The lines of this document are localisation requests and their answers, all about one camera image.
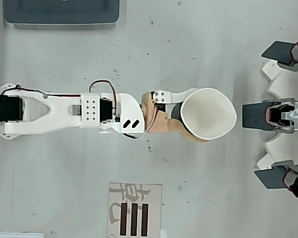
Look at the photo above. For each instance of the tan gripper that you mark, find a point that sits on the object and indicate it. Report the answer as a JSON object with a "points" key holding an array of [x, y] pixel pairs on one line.
{"points": [[161, 125]]}

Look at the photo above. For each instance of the white paper cup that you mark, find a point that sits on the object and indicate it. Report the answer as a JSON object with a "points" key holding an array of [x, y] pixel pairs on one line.
{"points": [[209, 112]]}

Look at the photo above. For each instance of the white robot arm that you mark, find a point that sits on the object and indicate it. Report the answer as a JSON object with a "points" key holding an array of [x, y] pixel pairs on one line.
{"points": [[59, 109]]}

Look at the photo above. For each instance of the white scalloped valve base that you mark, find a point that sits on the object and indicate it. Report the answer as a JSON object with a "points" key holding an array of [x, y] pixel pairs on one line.
{"points": [[275, 81]]}

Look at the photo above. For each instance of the printed label sheet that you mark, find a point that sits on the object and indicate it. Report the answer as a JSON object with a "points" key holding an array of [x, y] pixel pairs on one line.
{"points": [[154, 196]]}

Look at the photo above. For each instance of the grey plastic tray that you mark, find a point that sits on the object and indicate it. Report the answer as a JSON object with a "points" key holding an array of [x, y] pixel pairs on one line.
{"points": [[62, 10]]}

